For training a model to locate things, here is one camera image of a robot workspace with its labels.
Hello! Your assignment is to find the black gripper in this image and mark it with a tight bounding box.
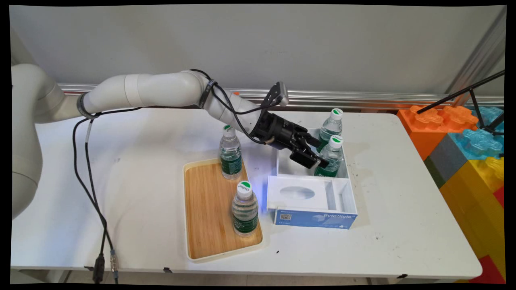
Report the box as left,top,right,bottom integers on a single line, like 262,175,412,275
250,110,330,170

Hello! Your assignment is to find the small green-label water bottle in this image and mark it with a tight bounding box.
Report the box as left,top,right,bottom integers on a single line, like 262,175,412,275
314,135,344,178
219,124,243,180
231,181,260,237
316,108,344,153

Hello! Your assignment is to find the white open box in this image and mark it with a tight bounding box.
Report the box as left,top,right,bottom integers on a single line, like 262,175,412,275
276,126,350,180

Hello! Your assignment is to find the white and blue box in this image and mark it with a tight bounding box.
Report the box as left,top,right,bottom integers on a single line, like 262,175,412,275
266,175,358,230

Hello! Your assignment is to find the big orange toy block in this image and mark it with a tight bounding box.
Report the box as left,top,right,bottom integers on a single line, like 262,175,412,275
397,106,479,161

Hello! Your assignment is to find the wooden tray with cream rim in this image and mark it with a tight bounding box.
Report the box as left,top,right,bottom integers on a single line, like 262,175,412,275
183,158,264,263

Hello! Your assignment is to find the black tripod stand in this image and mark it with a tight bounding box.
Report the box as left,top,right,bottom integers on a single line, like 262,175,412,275
416,70,506,135

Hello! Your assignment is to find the big translucent blue toy block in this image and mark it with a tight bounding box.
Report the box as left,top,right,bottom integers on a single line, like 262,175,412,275
448,128,504,161
470,106,504,131

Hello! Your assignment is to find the big yellow toy block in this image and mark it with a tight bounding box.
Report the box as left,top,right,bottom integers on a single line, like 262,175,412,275
439,157,506,278

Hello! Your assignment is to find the big red toy block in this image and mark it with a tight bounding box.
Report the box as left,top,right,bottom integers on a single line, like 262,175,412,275
468,255,506,284

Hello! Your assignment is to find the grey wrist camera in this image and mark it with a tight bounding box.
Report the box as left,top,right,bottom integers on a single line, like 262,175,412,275
264,81,289,108

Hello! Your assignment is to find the aluminium wall rail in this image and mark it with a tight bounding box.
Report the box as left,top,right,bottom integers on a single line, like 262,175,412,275
58,84,504,111

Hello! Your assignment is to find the black velcro cable strap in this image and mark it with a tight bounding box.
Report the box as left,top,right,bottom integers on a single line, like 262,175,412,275
77,92,101,120
198,79,218,109

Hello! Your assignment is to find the aluminium frame post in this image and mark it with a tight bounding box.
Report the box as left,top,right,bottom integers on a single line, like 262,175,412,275
445,6,506,97

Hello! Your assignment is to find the black cable with silver plug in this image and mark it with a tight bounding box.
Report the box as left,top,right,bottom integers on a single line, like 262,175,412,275
73,69,279,284

